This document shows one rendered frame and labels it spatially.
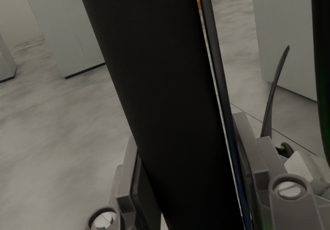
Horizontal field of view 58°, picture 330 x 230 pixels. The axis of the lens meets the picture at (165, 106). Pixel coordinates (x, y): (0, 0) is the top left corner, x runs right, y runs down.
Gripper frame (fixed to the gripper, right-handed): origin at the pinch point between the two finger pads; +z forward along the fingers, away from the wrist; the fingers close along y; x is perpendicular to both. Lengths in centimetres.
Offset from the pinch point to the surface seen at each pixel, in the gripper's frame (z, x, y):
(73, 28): 509, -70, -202
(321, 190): 32, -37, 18
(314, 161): 39, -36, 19
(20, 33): 1055, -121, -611
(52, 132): 297, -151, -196
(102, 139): 255, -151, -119
